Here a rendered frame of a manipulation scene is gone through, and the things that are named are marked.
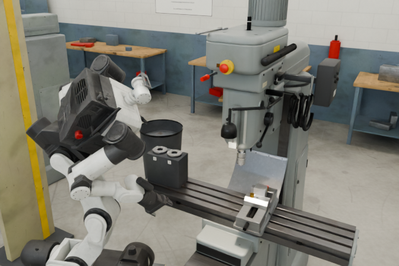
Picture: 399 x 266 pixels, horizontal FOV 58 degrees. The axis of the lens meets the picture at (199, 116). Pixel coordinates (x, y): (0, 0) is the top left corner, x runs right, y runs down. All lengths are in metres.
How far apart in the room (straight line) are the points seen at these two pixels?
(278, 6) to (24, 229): 2.53
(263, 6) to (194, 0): 4.85
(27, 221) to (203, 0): 4.66
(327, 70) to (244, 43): 0.52
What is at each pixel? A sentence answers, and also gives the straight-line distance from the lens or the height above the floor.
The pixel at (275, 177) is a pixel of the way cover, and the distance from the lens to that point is 2.26.
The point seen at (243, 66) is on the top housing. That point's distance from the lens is 1.52.
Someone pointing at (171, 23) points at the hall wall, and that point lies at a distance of 6.95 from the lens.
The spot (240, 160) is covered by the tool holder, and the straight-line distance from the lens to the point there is 1.90.
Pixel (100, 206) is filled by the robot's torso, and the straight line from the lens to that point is 1.85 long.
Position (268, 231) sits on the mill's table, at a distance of 1.94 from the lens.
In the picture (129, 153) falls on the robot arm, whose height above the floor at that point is 1.45.
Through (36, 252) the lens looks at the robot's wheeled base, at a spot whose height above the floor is 0.74.
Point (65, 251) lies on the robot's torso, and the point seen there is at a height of 0.69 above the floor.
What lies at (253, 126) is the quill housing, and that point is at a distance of 1.74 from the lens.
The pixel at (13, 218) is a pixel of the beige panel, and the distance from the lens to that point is 3.19.
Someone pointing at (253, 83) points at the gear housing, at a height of 1.68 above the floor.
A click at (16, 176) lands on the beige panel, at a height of 0.71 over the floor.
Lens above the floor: 2.10
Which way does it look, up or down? 21 degrees down
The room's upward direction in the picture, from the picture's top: 1 degrees clockwise
